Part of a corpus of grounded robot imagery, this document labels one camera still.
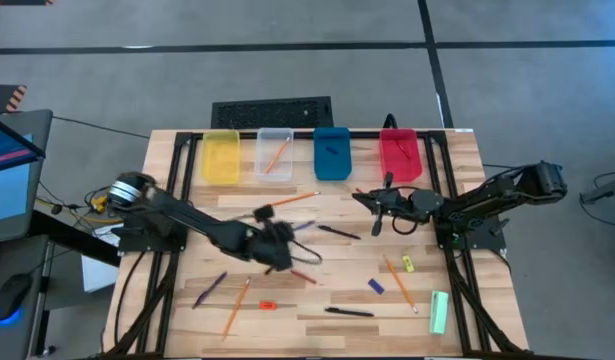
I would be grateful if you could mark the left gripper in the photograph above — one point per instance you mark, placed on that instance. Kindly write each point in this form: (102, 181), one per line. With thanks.
(274, 250)

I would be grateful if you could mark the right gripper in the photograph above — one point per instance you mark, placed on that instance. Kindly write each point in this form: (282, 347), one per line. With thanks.
(397, 202)

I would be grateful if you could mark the blue pen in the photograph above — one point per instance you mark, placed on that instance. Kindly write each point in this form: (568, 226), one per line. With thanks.
(306, 225)

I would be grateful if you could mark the black pen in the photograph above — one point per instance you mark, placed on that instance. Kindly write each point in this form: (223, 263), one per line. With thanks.
(338, 232)
(349, 312)

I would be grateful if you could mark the orange pencil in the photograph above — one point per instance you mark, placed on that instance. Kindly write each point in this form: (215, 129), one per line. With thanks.
(277, 155)
(297, 198)
(236, 308)
(400, 284)

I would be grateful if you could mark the purple pen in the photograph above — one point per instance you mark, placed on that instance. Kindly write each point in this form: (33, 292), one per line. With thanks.
(209, 290)

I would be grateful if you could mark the clear plastic bin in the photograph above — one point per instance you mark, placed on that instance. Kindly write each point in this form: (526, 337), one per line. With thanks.
(282, 167)

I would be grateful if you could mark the blue eraser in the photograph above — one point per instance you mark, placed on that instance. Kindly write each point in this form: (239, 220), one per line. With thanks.
(332, 150)
(376, 286)

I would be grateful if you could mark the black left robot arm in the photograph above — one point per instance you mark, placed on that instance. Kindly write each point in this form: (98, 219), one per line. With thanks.
(207, 225)

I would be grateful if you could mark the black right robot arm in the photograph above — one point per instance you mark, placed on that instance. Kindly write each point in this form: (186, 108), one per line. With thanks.
(487, 200)

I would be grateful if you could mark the red plastic bin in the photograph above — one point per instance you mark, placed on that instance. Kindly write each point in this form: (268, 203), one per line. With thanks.
(399, 170)

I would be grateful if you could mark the blue plastic bin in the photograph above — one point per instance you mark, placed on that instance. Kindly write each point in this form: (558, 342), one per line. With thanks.
(332, 167)

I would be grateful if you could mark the orange eraser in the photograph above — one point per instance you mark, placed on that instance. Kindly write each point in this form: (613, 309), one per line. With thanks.
(268, 305)

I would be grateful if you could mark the yellow eraser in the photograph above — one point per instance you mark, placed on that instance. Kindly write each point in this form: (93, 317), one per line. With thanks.
(408, 263)

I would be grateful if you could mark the yellow plastic bin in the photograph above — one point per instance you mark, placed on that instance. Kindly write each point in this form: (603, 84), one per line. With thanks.
(220, 160)

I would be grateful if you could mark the green eraser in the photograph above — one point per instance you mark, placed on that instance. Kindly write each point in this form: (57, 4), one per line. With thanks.
(439, 312)

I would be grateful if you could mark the black keyboard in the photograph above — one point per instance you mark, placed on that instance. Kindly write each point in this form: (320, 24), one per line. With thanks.
(272, 114)

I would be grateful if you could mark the white paper sheet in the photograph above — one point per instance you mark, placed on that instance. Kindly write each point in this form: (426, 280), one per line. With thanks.
(97, 275)

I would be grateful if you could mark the black desk beam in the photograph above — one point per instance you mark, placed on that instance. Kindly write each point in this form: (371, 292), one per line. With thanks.
(87, 250)

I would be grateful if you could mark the grey metal stand leg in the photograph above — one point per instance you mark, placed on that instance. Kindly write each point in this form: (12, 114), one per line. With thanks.
(607, 190)

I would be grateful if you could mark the black computer mouse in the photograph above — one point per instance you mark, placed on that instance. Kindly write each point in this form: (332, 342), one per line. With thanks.
(9, 295)

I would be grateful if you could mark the monitor with blue screen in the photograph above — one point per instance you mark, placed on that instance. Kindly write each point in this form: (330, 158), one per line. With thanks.
(7, 200)

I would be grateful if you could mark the grey side desk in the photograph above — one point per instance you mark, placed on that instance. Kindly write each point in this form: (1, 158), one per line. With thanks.
(2, 340)

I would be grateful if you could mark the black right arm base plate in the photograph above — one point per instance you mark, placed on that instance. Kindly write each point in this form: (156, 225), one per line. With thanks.
(482, 235)

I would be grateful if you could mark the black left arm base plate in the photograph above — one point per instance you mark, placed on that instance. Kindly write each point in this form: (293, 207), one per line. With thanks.
(152, 242)

